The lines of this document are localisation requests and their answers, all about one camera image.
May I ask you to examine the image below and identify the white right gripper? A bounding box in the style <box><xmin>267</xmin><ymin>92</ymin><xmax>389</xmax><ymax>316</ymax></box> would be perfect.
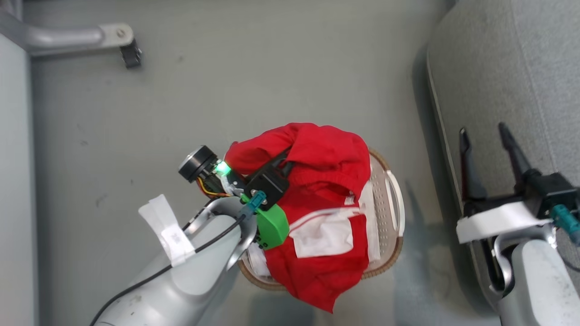
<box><xmin>456</xmin><ymin>122</ymin><xmax>551</xmax><ymax>245</ymax></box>

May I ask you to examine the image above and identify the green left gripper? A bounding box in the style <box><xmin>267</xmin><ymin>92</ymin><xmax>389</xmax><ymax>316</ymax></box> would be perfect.
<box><xmin>254</xmin><ymin>152</ymin><xmax>293</xmax><ymax>250</ymax></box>

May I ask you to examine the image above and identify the red clothing with white trim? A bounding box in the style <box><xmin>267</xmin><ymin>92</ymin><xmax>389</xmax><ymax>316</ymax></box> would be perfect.
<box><xmin>224</xmin><ymin>122</ymin><xmax>372</xmax><ymax>314</ymax></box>

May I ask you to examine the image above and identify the white laundry basket brown rim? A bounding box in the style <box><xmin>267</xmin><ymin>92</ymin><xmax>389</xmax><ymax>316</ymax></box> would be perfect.
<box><xmin>237</xmin><ymin>147</ymin><xmax>405</xmax><ymax>291</ymax></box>

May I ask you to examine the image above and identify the grey fabric sofa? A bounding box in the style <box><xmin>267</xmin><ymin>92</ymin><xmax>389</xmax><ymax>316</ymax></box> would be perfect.
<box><xmin>426</xmin><ymin>0</ymin><xmax>580</xmax><ymax>313</ymax></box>

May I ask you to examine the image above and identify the white paper label tape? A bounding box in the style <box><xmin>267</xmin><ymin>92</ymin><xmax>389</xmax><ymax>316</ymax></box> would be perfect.
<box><xmin>138</xmin><ymin>195</ymin><xmax>196</xmax><ymax>268</ymax></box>

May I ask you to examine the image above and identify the small black caster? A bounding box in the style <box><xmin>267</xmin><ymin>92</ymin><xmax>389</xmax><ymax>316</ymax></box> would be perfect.
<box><xmin>120</xmin><ymin>40</ymin><xmax>142</xmax><ymax>69</ymax></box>

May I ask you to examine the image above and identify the black cable with teal plug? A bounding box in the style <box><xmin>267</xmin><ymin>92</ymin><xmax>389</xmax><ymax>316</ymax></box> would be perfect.
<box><xmin>90</xmin><ymin>190</ymin><xmax>268</xmax><ymax>326</ymax></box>
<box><xmin>551</xmin><ymin>204</ymin><xmax>580</xmax><ymax>247</ymax></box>

